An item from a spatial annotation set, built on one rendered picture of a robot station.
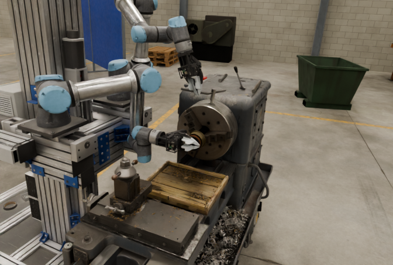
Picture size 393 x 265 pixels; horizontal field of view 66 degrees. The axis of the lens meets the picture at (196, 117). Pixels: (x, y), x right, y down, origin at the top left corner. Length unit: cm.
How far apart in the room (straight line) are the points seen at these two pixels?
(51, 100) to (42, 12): 51
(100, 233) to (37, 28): 103
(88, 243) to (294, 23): 1073
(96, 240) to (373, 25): 1116
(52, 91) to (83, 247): 61
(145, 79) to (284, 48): 1022
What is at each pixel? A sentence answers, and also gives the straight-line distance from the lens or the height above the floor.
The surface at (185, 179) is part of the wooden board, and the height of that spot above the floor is 88.
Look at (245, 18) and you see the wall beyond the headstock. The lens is 1150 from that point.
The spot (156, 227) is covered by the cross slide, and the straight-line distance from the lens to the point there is 115.
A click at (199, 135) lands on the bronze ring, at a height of 112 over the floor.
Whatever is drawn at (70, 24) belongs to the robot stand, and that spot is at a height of 159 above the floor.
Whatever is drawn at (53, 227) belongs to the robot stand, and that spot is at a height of 34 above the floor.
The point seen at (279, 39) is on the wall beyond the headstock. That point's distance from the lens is 1145.
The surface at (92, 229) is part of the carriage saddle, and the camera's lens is 127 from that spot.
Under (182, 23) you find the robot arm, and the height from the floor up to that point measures 164.
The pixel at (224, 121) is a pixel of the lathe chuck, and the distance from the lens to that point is 155.
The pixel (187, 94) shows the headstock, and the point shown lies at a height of 123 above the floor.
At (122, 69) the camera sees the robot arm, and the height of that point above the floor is 135.
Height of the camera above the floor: 171
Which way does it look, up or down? 20 degrees down
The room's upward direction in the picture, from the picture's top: 3 degrees clockwise
